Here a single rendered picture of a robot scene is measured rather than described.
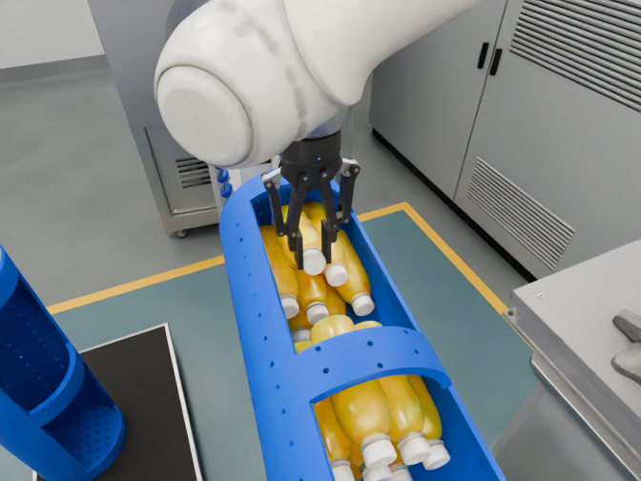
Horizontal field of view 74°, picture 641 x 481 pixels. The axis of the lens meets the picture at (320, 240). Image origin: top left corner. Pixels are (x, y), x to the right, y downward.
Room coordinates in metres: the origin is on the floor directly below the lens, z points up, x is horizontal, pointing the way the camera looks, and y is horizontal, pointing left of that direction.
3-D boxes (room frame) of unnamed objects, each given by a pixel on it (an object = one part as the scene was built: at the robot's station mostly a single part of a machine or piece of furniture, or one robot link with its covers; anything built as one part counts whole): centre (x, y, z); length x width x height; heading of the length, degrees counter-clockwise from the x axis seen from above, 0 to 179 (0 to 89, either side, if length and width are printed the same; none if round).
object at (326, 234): (0.48, -0.01, 1.25); 0.03 x 0.01 x 0.07; 17
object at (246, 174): (1.08, 0.19, 1.00); 0.10 x 0.04 x 0.15; 107
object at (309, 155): (0.47, 0.01, 1.40); 0.08 x 0.07 x 0.09; 107
